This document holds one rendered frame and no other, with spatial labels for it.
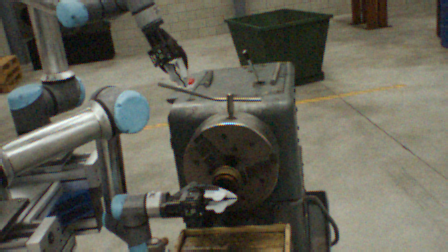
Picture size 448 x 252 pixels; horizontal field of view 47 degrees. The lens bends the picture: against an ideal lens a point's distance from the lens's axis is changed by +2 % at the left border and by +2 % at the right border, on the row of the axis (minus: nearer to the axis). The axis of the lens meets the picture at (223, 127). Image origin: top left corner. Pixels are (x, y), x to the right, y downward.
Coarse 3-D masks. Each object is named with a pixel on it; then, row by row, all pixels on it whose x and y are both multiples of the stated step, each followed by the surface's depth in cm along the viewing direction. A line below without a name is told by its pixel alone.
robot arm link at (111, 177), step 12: (96, 144) 154; (108, 144) 153; (120, 144) 156; (108, 156) 154; (120, 156) 156; (108, 168) 155; (120, 168) 157; (108, 180) 156; (120, 180) 157; (108, 192) 157; (120, 192) 158; (108, 204) 159; (108, 216) 160; (108, 228) 162
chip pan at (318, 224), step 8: (312, 208) 244; (312, 216) 237; (320, 216) 236; (312, 224) 230; (320, 224) 229; (312, 232) 224; (320, 232) 223; (312, 240) 218; (320, 240) 217; (312, 248) 213; (320, 248) 212
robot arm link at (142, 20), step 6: (156, 6) 148; (144, 12) 145; (150, 12) 146; (156, 12) 147; (138, 18) 146; (144, 18) 146; (150, 18) 146; (156, 18) 146; (138, 24) 147; (144, 24) 146; (150, 24) 147
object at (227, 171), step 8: (224, 168) 156; (232, 168) 156; (216, 176) 155; (224, 176) 152; (232, 176) 154; (240, 176) 157; (216, 184) 152; (224, 184) 161; (232, 184) 152; (240, 184) 158; (232, 192) 153
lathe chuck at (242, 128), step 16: (208, 128) 162; (224, 128) 162; (240, 128) 161; (256, 128) 163; (192, 144) 165; (224, 144) 164; (240, 144) 163; (256, 144) 162; (272, 144) 164; (192, 160) 167; (192, 176) 169; (208, 176) 168; (256, 176) 166; (272, 176) 165; (240, 192) 169; (256, 192) 168; (240, 208) 171
